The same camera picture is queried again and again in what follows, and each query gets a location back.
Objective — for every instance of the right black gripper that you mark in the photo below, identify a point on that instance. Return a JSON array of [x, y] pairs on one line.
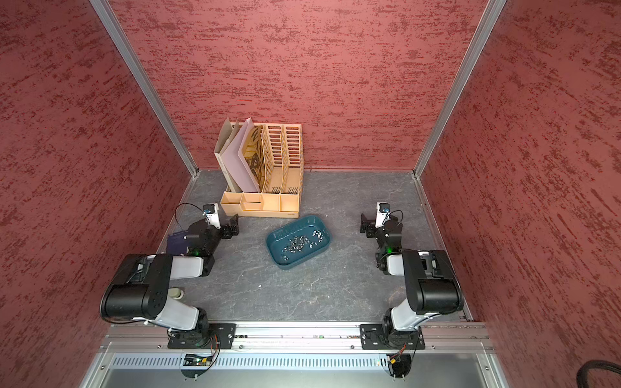
[[371, 227]]

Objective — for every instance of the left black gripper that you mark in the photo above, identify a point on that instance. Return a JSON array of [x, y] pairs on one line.
[[228, 234]]

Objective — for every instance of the teal plastic storage tray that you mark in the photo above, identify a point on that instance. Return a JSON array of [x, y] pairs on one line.
[[280, 237]]

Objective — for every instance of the beige roll under arm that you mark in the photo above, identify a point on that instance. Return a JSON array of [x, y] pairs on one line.
[[176, 293]]

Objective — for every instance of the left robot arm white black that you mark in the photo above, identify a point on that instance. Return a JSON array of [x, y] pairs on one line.
[[139, 290]]

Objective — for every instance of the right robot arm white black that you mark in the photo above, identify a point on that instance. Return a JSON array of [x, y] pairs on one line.
[[431, 287]]

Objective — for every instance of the pile of silver wing nuts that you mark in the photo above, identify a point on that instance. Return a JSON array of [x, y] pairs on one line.
[[302, 243]]

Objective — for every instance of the pink paper folder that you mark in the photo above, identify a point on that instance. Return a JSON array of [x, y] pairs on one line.
[[235, 162]]

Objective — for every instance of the beige plastic file organizer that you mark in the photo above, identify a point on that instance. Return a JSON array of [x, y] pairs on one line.
[[281, 194]]

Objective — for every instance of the patterned gold black booklet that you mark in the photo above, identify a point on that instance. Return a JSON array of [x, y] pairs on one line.
[[254, 155]]

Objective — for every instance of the brown cardboard folder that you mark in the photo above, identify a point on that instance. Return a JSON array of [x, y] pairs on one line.
[[225, 137]]

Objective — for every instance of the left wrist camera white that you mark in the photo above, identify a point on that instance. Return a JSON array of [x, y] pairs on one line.
[[211, 214]]

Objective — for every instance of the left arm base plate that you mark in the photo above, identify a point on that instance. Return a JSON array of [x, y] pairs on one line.
[[214, 336]]

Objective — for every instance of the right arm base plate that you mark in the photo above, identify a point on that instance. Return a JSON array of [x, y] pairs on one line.
[[377, 337]]

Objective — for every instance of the aluminium front rail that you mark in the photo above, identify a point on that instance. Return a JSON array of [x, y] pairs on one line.
[[308, 338]]

